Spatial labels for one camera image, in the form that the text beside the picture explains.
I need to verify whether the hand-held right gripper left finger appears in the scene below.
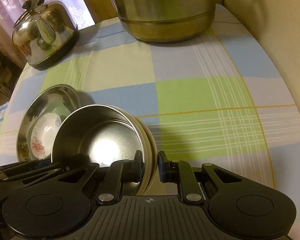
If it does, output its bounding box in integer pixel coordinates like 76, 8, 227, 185
59, 150, 144, 204

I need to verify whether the small floral saucer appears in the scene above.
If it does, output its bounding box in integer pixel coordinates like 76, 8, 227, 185
30, 113, 63, 160

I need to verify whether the stainless steel kettle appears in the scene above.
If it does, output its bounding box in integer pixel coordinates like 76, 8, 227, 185
12, 0, 79, 71

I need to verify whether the dark wooden furniture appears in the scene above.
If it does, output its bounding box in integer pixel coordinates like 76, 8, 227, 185
0, 42, 24, 105

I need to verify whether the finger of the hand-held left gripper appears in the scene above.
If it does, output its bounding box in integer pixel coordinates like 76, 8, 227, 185
0, 166, 72, 187
0, 155, 87, 178

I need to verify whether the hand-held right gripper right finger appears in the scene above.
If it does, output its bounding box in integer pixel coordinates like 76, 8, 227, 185
158, 151, 243, 203

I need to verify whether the cream ribbed bowl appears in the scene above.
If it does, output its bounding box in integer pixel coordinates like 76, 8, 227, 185
120, 107, 158, 195

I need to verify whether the large stainless steel plate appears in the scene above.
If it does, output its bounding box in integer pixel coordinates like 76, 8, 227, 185
17, 84, 81, 162

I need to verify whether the stainless steel steamer pot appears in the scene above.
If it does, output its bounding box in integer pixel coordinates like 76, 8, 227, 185
92, 0, 245, 43

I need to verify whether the checkered pastel tablecloth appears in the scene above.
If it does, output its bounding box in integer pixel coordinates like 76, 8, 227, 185
0, 4, 300, 240

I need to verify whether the stainless steel bowl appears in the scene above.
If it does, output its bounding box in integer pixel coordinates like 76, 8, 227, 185
51, 104, 147, 196

